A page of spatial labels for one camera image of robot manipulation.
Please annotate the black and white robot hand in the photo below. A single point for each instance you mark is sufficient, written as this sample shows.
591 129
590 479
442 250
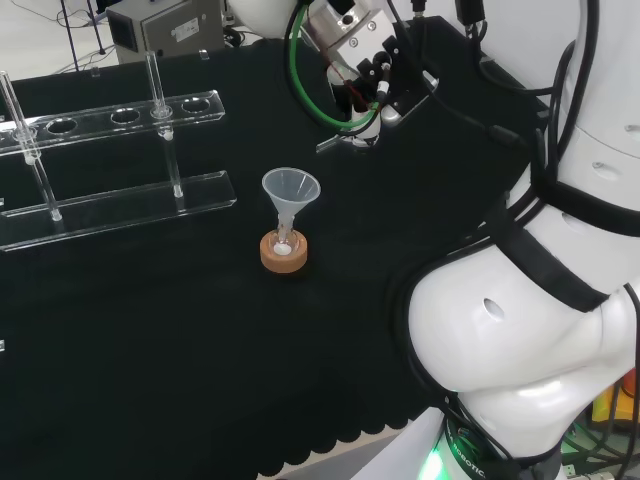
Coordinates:
395 75

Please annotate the clear plastic funnel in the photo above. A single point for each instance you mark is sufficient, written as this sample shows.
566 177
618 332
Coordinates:
291 187

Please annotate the clear acrylic funnel stand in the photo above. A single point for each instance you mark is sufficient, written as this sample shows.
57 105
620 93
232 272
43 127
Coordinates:
125 205

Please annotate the small clear cloth clip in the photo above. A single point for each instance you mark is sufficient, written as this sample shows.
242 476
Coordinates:
95 73
203 53

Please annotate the round-bottom glass flask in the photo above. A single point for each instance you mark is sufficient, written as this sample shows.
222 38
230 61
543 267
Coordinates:
283 246

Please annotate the grey metal equipment box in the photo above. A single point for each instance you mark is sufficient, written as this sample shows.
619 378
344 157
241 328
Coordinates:
170 27

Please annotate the black tripod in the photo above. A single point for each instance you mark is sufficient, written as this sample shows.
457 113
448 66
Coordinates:
75 30

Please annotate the black bench cloth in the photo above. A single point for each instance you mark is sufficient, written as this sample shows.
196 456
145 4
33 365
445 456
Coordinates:
200 350

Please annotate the yellow stop button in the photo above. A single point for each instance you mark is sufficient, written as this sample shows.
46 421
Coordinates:
607 400

